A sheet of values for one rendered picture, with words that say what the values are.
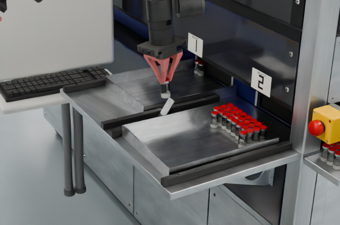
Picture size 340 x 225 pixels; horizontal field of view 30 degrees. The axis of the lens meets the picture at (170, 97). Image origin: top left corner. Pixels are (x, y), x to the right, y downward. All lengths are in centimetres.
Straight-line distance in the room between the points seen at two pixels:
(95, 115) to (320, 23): 72
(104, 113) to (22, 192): 135
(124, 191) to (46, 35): 85
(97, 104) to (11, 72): 49
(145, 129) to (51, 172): 158
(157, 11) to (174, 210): 119
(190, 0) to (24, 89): 96
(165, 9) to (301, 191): 68
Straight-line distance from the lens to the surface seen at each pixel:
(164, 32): 141
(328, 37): 162
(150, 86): 208
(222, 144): 174
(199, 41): 202
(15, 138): 367
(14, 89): 222
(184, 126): 182
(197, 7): 142
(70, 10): 234
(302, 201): 182
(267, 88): 178
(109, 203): 306
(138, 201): 272
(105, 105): 195
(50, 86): 223
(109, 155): 289
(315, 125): 161
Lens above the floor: 172
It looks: 25 degrees down
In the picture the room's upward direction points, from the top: 1 degrees clockwise
